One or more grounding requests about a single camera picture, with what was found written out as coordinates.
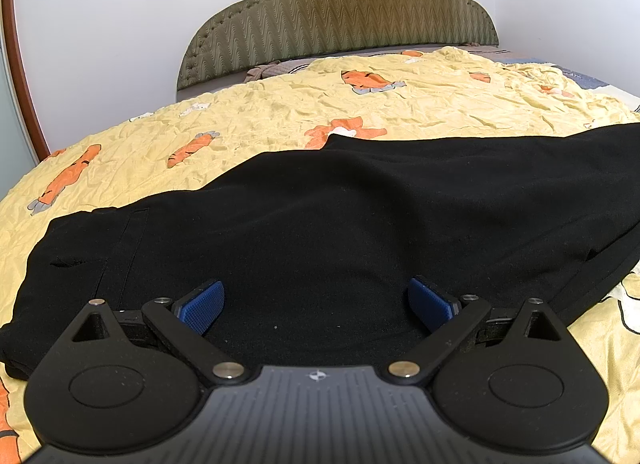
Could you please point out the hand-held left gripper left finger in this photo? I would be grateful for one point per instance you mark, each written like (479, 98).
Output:
(204, 303)

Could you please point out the beige crumpled cloth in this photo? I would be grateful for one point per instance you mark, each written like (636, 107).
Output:
(260, 71)

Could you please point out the green quilted headboard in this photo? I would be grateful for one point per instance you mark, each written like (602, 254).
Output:
(334, 8)

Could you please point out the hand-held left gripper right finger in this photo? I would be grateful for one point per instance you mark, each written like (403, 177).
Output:
(426, 302)

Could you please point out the yellow carrot print bed sheet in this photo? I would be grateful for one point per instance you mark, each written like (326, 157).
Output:
(210, 108)

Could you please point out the black pants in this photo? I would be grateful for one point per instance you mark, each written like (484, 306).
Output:
(350, 239)

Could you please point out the brown wooden door frame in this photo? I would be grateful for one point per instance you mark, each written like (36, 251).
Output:
(22, 51)

